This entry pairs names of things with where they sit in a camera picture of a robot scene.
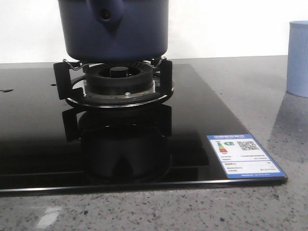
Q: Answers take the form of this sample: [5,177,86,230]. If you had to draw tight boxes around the light blue ribbed cup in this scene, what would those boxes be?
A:
[286,20,308,97]

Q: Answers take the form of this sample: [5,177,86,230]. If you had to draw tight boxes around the blue white energy label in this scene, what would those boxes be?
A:
[207,134,286,179]

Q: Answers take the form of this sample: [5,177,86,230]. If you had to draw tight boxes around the black pot support grate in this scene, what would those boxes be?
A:
[53,57,174,108]

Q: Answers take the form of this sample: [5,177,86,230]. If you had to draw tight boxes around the dark blue cooking pot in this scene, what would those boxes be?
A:
[58,0,169,63]

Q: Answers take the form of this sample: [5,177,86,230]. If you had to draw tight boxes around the black glass stove top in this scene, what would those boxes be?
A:
[0,64,287,195]

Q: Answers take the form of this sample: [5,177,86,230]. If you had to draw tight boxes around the black gas burner head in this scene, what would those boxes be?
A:
[85,63,154,95]

